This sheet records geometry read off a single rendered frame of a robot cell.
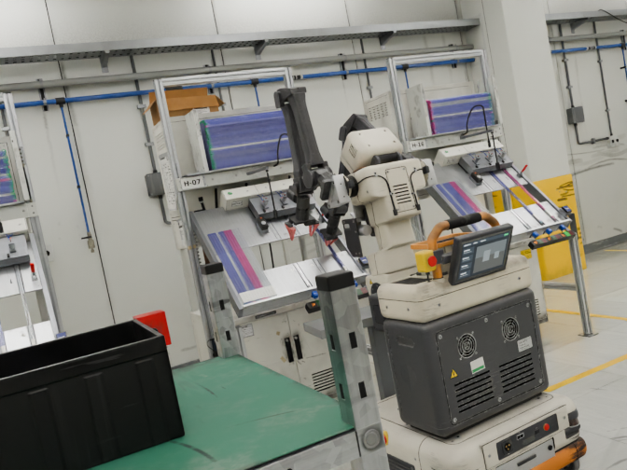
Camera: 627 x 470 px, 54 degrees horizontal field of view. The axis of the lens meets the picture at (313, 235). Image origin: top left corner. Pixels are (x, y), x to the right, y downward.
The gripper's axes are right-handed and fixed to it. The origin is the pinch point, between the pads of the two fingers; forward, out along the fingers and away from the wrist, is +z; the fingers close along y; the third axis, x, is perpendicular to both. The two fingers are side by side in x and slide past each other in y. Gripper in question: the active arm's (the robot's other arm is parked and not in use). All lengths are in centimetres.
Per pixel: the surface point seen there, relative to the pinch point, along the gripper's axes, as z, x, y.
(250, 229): 1.3, -23.1, 34.0
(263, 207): -4.7, -31.6, 23.6
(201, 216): 2, -40, 55
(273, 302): 1, 27, 43
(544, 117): 44, -130, -302
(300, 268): 1.0, 10.5, 20.8
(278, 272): 1.0, 10.0, 32.8
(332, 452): -163, 170, 122
